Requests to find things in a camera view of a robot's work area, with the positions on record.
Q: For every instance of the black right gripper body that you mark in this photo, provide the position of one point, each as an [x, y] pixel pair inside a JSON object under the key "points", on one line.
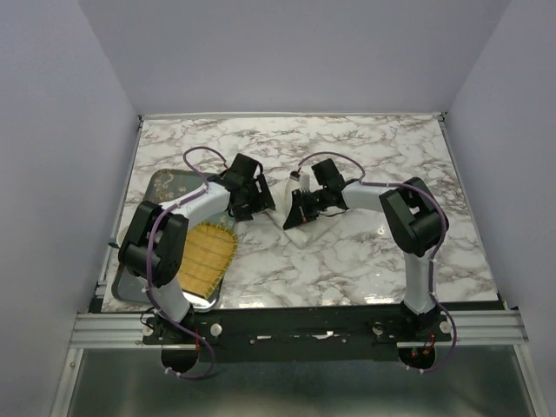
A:
{"points": [[315, 202]]}

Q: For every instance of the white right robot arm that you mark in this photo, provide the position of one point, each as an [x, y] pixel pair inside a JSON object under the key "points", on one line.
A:
{"points": [[416, 222]]}

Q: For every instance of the yellow bamboo mat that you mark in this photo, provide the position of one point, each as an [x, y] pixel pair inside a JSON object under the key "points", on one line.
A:
{"points": [[209, 250]]}

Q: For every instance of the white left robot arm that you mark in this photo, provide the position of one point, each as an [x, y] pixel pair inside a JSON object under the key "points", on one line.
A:
{"points": [[155, 239]]}

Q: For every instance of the cream cloth napkin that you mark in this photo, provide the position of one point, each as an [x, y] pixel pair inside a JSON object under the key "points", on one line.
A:
{"points": [[305, 234]]}

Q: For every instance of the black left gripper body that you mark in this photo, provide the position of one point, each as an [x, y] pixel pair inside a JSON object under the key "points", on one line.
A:
{"points": [[248, 205]]}

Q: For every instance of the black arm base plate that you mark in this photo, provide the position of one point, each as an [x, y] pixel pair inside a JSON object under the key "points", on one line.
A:
{"points": [[367, 332]]}

